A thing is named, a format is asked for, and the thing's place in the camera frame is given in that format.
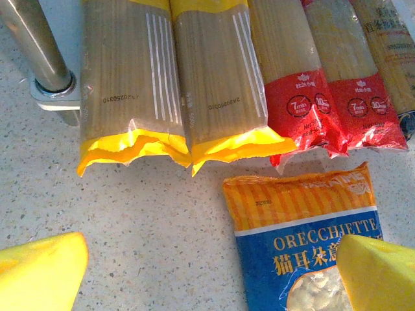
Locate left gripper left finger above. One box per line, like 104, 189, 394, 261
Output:
0, 231, 89, 311

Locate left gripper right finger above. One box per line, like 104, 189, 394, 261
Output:
336, 235, 415, 311

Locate blue orange orecchiette bag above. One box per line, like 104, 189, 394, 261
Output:
222, 161, 385, 311

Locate yellow spaghetti bag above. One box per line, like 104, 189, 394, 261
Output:
77, 0, 193, 178
170, 0, 298, 178

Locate dark gold spaghetti bag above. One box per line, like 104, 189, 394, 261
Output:
351, 0, 415, 142

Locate red spaghetti bag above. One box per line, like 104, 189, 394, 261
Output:
301, 0, 409, 155
248, 0, 350, 176

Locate two-tier white metal shelf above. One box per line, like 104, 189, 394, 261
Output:
0, 0, 86, 127

